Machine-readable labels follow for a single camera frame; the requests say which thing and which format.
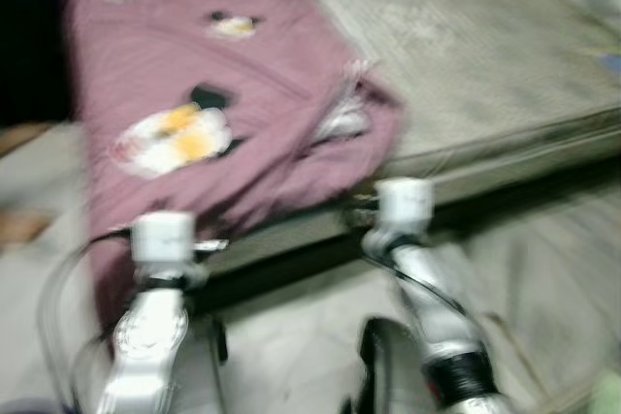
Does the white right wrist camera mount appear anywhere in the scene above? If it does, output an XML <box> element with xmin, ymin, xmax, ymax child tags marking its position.
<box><xmin>376</xmin><ymin>178</ymin><xmax>434</xmax><ymax>237</ymax></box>

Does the silver right robot leg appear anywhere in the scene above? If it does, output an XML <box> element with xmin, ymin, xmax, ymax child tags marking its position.
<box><xmin>357</xmin><ymin>317</ymin><xmax>430</xmax><ymax>414</ymax></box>

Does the pink cartoon print blanket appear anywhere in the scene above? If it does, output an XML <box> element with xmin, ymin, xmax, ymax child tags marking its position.
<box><xmin>63</xmin><ymin>0</ymin><xmax>408</xmax><ymax>337</ymax></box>

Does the white quilted mattress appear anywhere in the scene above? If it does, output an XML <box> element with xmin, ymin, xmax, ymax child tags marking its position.
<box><xmin>209</xmin><ymin>0</ymin><xmax>621</xmax><ymax>275</ymax></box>

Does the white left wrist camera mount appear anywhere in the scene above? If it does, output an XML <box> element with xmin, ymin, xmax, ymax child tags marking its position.
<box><xmin>131</xmin><ymin>212</ymin><xmax>196</xmax><ymax>266</ymax></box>

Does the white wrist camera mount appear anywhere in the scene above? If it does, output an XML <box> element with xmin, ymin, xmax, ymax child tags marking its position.
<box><xmin>376</xmin><ymin>178</ymin><xmax>434</xmax><ymax>237</ymax></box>
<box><xmin>131</xmin><ymin>212</ymin><xmax>196</xmax><ymax>266</ymax></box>

